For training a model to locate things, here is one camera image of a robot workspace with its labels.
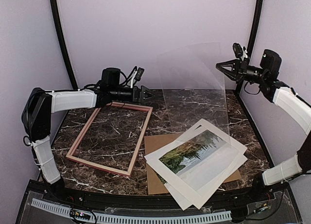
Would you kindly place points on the clear acrylic sheet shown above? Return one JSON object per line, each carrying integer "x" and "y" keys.
{"x": 192, "y": 87}

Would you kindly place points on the small circuit board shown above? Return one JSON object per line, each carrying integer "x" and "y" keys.
{"x": 75, "y": 214}

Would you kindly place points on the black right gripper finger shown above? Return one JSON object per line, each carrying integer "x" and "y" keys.
{"x": 232, "y": 64}
{"x": 231, "y": 74}

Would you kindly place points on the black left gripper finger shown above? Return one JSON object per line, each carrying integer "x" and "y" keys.
{"x": 143, "y": 101}
{"x": 146, "y": 93}

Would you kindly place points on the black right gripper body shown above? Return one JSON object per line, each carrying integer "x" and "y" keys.
{"x": 245, "y": 74}

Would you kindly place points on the landscape photo print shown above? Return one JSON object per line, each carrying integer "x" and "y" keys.
{"x": 184, "y": 160}

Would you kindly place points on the black left corner post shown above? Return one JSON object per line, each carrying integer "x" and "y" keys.
{"x": 62, "y": 43}

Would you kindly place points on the grey slotted cable duct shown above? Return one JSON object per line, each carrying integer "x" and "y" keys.
{"x": 127, "y": 216}

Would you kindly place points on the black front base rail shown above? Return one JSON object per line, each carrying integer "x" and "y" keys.
{"x": 274, "y": 206}

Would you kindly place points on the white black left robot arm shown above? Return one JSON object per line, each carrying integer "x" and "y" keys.
{"x": 41, "y": 104}

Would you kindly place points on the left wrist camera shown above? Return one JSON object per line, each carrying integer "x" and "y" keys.
{"x": 137, "y": 73}

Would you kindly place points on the light wooden picture frame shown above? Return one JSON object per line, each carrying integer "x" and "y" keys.
{"x": 112, "y": 137}

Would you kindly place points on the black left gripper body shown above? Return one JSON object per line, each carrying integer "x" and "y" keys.
{"x": 131, "y": 97}

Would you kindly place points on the white mat board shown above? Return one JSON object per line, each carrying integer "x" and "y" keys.
{"x": 210, "y": 175}

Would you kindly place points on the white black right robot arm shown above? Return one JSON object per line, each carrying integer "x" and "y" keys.
{"x": 284, "y": 97}

